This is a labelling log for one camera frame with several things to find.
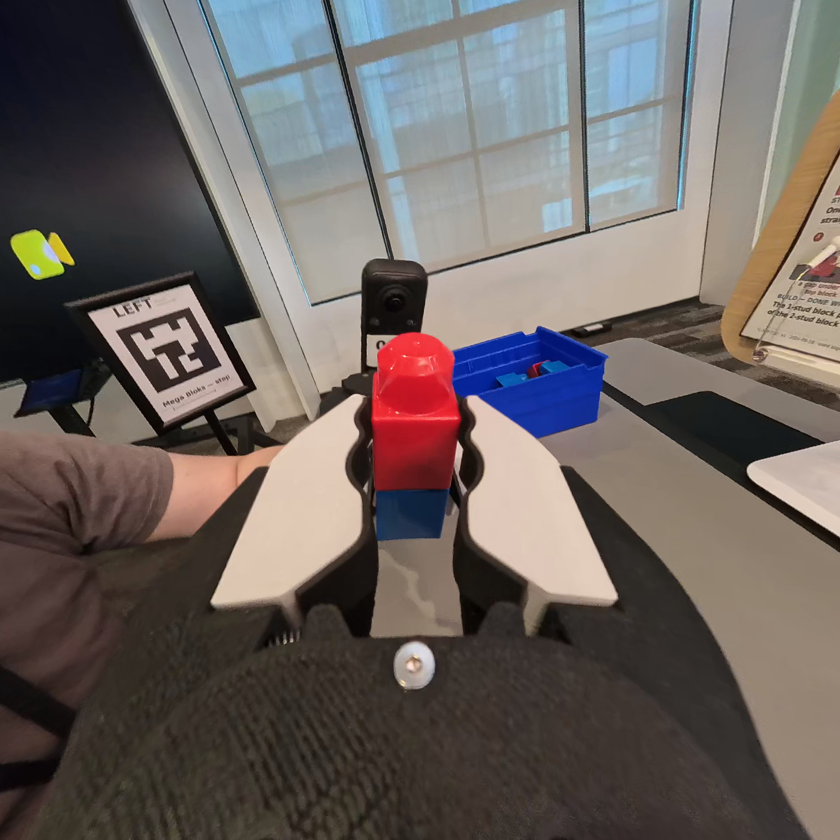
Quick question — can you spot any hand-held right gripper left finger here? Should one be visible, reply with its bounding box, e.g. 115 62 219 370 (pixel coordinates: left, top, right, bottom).
210 394 380 636

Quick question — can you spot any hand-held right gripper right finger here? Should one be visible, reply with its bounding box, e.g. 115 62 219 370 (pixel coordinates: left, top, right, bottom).
453 395 619 636

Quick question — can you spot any blue two-stud block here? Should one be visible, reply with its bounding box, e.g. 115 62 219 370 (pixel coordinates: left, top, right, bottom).
375 487 452 542

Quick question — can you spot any blue plastic bin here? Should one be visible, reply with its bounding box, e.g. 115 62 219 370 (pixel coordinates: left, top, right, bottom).
453 326 609 439

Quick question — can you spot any red one-stud block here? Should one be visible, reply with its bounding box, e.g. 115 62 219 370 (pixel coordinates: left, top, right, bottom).
371 332 460 492

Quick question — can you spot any pile of colourful toy blocks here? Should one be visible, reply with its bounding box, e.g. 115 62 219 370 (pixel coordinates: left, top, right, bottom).
495 360 572 389

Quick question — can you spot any black sign easel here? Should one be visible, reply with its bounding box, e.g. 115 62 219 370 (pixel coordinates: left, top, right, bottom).
56 394 283 455

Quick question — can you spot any framed marker code sign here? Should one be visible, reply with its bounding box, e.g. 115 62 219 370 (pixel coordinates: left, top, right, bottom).
66 272 257 435

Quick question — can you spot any black desk mat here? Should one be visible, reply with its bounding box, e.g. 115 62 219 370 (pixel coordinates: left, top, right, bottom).
646 392 824 487

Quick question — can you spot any large black display panel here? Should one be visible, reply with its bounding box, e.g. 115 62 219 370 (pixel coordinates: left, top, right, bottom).
0 0 260 385

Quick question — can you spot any wooden display board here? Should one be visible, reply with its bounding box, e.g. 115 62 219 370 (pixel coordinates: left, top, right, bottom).
721 88 840 365

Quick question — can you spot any narrow side window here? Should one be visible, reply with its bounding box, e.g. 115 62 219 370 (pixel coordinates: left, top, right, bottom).
784 0 840 172

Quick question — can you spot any black neck strap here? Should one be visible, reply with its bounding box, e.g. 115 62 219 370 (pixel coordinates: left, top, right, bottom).
0 666 76 791

